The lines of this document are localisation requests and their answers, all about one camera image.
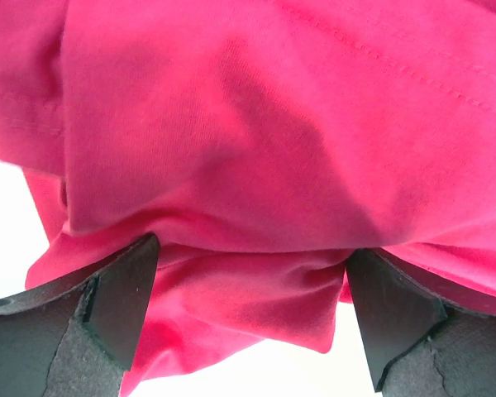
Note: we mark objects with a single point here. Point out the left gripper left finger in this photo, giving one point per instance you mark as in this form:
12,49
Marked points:
78,334

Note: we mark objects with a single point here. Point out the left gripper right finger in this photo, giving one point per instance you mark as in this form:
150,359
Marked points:
423,335

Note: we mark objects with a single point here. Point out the pink red t shirt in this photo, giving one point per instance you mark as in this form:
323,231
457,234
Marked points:
262,142

